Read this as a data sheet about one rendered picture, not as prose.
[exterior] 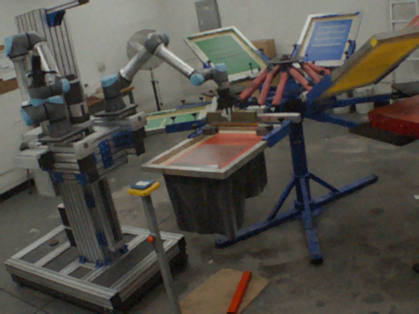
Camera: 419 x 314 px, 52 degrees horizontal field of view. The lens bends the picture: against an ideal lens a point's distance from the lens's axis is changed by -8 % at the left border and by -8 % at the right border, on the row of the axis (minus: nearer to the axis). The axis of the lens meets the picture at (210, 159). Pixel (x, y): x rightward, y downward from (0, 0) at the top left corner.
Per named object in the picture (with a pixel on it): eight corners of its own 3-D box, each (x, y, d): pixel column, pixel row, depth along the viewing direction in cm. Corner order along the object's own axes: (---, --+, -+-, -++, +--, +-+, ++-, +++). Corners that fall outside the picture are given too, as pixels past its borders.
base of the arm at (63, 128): (45, 137, 266) (40, 122, 263) (63, 129, 278) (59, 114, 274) (60, 137, 258) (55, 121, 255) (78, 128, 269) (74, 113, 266)
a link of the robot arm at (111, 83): (100, 98, 300) (96, 78, 296) (111, 93, 312) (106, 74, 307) (114, 96, 295) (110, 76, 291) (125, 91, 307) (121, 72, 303)
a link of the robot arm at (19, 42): (50, 121, 257) (28, 30, 239) (26, 129, 250) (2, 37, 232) (46, 119, 267) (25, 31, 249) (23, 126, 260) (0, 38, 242)
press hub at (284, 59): (317, 224, 365) (297, 57, 322) (274, 219, 388) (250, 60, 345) (334, 202, 394) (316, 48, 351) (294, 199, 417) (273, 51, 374)
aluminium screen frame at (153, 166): (224, 179, 235) (223, 172, 234) (141, 172, 270) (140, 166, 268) (289, 130, 294) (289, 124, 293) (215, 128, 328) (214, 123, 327)
